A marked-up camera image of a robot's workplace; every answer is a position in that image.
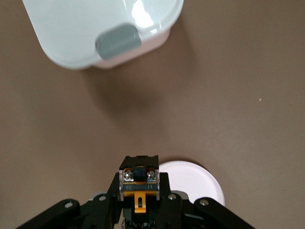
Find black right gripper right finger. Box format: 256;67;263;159
152;171;257;229

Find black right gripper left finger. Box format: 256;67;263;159
14;172;124;229

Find orange and black switch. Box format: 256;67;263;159
118;155;160;229

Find pink round plate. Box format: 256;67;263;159
159;161;226;208

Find grey box latch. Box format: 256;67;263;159
95;23;142;60

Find white lidded storage box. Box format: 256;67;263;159
21;0;184;71

